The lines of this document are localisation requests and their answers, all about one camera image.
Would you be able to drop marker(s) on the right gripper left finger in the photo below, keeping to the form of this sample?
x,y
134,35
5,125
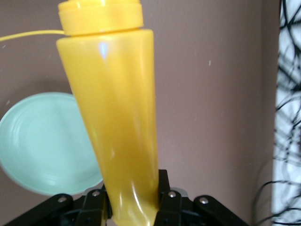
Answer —
x,y
91,207

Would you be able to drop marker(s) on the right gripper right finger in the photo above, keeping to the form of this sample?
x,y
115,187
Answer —
x,y
169,209

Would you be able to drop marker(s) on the yellow mustard squeeze bottle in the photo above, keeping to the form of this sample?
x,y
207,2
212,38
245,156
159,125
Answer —
x,y
113,94

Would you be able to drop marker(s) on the mint green plate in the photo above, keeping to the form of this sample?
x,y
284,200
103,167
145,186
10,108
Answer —
x,y
42,141

